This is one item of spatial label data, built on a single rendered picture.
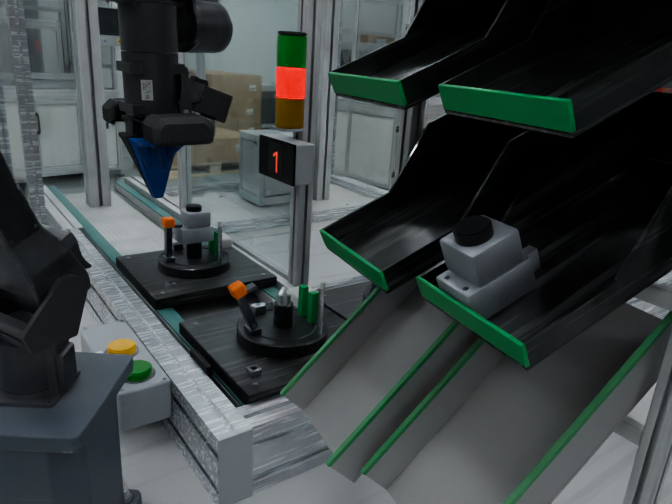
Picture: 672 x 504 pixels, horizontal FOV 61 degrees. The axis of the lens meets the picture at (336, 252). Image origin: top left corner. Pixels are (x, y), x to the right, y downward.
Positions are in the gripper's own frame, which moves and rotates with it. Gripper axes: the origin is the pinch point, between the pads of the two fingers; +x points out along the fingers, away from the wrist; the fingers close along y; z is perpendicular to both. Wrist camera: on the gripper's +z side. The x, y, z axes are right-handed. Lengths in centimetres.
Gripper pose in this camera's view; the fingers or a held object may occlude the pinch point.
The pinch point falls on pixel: (156, 167)
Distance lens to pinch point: 67.4
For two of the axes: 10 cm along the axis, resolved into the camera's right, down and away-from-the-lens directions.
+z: 8.1, -1.6, 5.6
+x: -0.5, 9.4, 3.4
